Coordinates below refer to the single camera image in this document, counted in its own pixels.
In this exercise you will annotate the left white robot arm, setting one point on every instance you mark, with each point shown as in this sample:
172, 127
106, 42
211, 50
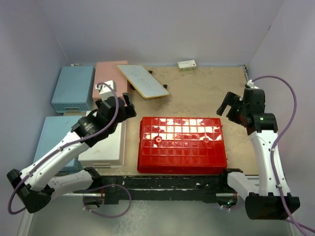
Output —
35, 186

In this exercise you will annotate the large pink basket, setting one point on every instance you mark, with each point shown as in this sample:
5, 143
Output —
106, 71

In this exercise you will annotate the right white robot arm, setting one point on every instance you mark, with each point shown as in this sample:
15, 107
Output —
271, 199

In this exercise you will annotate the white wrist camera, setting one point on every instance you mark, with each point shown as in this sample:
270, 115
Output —
106, 89
250, 85

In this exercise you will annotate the yellow-edged whiteboard stand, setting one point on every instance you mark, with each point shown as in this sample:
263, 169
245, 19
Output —
143, 82

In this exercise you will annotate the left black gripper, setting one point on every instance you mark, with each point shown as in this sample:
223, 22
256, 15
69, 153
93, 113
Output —
128, 111

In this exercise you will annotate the red plastic tray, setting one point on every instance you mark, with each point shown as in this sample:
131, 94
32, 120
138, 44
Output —
181, 145

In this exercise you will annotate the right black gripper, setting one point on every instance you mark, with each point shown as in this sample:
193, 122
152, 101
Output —
231, 100

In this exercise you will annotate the large blue basket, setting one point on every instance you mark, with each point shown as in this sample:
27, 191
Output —
74, 89

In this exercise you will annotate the small white box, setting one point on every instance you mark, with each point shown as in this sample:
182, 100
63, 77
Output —
187, 65

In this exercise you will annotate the white perforated basket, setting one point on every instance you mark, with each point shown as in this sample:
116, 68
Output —
108, 153

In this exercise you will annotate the small blue perforated basket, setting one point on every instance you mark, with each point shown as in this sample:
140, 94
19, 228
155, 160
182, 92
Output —
53, 131

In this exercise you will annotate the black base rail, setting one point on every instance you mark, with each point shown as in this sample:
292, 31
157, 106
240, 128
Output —
204, 188

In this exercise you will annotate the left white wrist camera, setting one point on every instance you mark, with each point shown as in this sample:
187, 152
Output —
106, 89

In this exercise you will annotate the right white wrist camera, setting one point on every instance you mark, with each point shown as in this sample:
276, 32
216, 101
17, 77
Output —
250, 85

